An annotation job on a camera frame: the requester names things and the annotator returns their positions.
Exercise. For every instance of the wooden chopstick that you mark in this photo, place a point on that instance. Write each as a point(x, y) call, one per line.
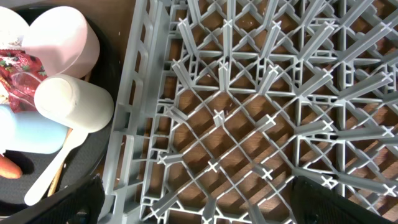
point(54, 184)

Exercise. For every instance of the pink bowl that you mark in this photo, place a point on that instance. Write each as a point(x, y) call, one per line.
point(64, 42)

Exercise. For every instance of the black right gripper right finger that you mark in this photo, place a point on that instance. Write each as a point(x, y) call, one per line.
point(315, 204)

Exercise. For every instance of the red candy wrapper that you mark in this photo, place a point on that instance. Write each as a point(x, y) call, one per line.
point(21, 74)

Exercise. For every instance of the grey plate with food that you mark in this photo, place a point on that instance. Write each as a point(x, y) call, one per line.
point(13, 29)

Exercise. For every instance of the grey dishwasher rack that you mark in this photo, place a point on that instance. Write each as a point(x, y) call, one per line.
point(222, 104)

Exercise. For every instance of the white cup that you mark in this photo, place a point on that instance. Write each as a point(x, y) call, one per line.
point(74, 103)

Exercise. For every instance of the light blue cup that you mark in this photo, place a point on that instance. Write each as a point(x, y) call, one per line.
point(29, 131)

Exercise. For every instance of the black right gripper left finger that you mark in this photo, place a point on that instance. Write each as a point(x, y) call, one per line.
point(78, 203)

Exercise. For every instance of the white plastic fork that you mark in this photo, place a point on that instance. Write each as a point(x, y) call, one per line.
point(75, 138)

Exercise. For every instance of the orange carrot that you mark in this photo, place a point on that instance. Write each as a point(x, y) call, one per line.
point(8, 169)

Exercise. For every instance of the round black tray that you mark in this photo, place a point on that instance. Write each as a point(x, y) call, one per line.
point(81, 161)

